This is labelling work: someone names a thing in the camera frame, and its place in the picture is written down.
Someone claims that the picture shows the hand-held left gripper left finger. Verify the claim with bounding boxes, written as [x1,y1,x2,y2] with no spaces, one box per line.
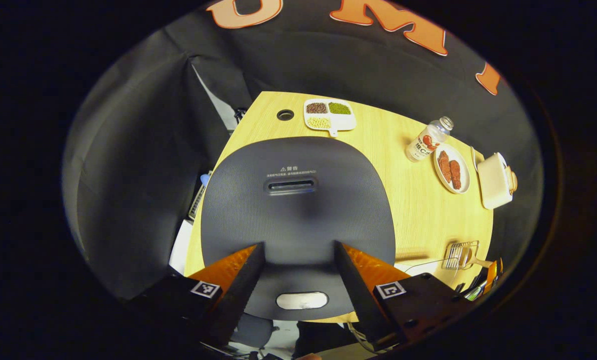
[128,242,267,351]

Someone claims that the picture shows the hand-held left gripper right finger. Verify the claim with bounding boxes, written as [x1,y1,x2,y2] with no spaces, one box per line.
[333,240,474,353]

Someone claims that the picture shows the dark grey rice cooker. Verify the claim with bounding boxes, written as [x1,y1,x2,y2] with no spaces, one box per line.
[200,136,397,322]

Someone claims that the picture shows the grey office chair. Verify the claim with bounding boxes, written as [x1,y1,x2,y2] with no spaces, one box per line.
[231,314,279,351]

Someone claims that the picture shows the white box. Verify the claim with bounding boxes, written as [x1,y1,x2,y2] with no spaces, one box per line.
[168,218,194,276]

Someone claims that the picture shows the white toaster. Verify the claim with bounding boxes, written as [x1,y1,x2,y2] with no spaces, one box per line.
[477,152,514,210]

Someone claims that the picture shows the toast slices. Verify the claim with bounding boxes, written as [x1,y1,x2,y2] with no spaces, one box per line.
[503,166,518,195]

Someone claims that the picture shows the white round plate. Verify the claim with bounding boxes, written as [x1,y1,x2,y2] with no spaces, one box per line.
[433,144,471,194]

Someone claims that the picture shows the clear plastic drink bottle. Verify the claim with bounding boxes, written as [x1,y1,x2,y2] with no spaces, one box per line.
[405,116,454,163]

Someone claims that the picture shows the black backdrop cloth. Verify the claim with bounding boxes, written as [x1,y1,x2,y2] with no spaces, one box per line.
[62,0,544,301]

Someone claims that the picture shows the white divided bean dish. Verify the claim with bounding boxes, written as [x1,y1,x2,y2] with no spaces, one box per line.
[303,98,357,138]

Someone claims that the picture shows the wire basket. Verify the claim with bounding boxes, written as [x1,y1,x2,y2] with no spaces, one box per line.
[188,180,208,221]

